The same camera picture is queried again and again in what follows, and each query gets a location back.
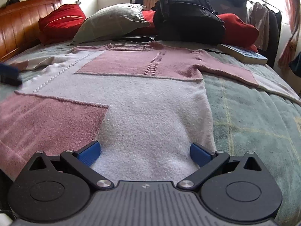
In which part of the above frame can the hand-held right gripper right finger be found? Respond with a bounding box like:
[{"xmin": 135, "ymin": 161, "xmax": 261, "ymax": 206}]
[{"xmin": 176, "ymin": 143, "xmax": 268, "ymax": 192}]

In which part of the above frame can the metal clothes rack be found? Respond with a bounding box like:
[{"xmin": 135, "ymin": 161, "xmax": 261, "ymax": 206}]
[{"xmin": 246, "ymin": 0, "xmax": 284, "ymax": 13}]

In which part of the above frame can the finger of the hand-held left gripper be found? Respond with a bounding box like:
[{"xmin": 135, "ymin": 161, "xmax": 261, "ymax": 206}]
[{"xmin": 0, "ymin": 62, "xmax": 23, "ymax": 86}]

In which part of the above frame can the wooden headboard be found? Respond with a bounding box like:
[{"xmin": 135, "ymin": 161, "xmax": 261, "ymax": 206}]
[{"xmin": 0, "ymin": 0, "xmax": 61, "ymax": 62}]

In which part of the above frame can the paperback book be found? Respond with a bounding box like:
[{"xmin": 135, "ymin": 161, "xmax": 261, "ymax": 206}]
[{"xmin": 217, "ymin": 44, "xmax": 268, "ymax": 65}]

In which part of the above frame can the red blanket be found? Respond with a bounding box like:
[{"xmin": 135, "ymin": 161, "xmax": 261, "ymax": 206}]
[{"xmin": 134, "ymin": 11, "xmax": 259, "ymax": 52}]

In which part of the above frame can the dark blue jacket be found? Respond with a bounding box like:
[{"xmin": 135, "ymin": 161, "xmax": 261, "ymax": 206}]
[{"xmin": 289, "ymin": 52, "xmax": 301, "ymax": 78}]

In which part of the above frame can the orange cloth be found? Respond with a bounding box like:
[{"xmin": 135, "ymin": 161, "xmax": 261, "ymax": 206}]
[{"xmin": 143, "ymin": 0, "xmax": 160, "ymax": 11}]

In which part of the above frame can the green checked bedspread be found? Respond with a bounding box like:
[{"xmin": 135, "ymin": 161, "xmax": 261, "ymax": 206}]
[{"xmin": 0, "ymin": 39, "xmax": 301, "ymax": 224}]

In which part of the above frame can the black backpack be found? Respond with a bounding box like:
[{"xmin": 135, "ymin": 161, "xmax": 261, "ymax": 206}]
[{"xmin": 152, "ymin": 0, "xmax": 226, "ymax": 45}]

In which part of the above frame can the pink and white sweater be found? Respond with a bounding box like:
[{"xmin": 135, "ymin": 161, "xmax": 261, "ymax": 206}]
[{"xmin": 0, "ymin": 41, "xmax": 301, "ymax": 182}]

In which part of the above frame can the flat grey pouch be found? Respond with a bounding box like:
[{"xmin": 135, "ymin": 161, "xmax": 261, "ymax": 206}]
[{"xmin": 113, "ymin": 36, "xmax": 157, "ymax": 42}]

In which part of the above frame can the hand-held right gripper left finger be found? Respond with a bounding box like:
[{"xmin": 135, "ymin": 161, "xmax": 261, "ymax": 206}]
[{"xmin": 23, "ymin": 140, "xmax": 115, "ymax": 192}]

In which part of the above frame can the grey pillow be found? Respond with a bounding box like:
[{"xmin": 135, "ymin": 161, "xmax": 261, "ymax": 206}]
[{"xmin": 71, "ymin": 3, "xmax": 151, "ymax": 45}]

